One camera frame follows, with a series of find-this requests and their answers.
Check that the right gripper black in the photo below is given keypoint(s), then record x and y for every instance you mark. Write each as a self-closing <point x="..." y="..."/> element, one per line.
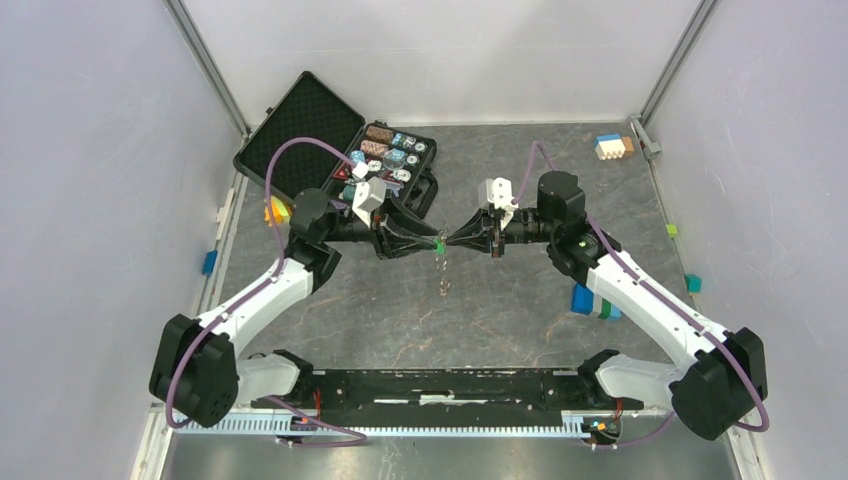
<point x="473" y="235"/>

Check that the white toothed cable duct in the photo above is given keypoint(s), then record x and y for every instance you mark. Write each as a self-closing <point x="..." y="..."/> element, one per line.
<point x="283" y="423"/>

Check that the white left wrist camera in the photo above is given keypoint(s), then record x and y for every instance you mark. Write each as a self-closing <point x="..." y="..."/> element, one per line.
<point x="369" y="195"/>

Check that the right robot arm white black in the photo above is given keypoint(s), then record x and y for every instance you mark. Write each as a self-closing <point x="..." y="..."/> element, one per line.
<point x="715" y="378"/>

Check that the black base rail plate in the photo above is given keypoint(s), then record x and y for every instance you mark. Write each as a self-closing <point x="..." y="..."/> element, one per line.
<point x="440" y="398"/>

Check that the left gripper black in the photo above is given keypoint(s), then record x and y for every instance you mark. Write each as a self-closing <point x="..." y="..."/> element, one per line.
<point x="394" y="244"/>

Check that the black poker chip case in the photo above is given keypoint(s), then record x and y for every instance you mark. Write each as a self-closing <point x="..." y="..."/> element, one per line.
<point x="314" y="139"/>

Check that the small teal block right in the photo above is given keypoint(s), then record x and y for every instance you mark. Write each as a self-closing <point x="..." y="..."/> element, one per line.
<point x="693" y="283"/>

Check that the small blue block left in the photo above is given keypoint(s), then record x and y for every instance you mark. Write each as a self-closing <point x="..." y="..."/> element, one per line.
<point x="209" y="262"/>

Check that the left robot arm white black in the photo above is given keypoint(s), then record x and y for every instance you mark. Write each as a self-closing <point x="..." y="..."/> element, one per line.
<point x="196" y="371"/>

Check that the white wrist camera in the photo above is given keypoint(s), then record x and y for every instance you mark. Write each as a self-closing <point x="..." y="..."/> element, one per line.
<point x="496" y="195"/>
<point x="369" y="195"/>

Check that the blue white orange brick stack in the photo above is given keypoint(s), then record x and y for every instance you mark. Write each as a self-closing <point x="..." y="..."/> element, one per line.
<point x="613" y="146"/>

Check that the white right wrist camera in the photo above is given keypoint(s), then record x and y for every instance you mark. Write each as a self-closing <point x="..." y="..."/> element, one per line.
<point x="496" y="195"/>

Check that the blue white green brick stack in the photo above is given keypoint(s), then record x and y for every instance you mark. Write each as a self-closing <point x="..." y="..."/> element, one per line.
<point x="587" y="303"/>

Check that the orange yellow green brick stack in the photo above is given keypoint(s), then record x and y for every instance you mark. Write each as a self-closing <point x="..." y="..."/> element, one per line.
<point x="276" y="212"/>

